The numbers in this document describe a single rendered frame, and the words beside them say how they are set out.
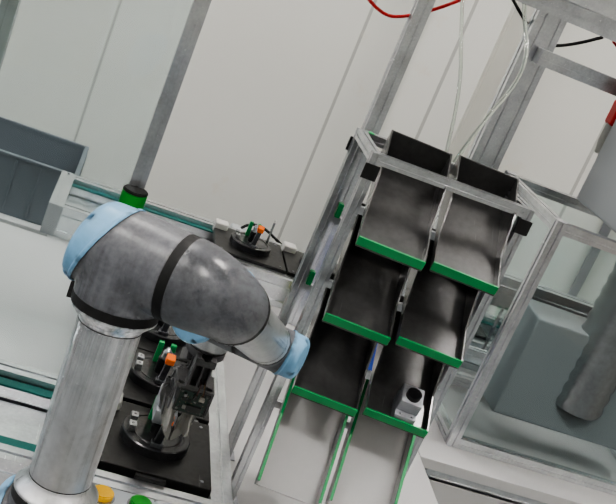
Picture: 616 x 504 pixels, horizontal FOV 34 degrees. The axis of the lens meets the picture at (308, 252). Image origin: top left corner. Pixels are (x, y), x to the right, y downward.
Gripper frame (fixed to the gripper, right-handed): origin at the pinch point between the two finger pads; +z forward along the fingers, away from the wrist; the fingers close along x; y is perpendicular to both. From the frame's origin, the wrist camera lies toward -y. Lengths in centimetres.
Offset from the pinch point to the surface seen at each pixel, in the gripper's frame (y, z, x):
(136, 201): -22.2, -32.7, -18.7
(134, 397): -26.2, 10.5, -5.2
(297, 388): -4.5, -13.6, 20.3
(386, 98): -121, -52, 44
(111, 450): -3.9, 9.9, -8.5
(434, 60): -276, -50, 98
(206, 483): -1.6, 9.9, 10.5
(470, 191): -16, -58, 39
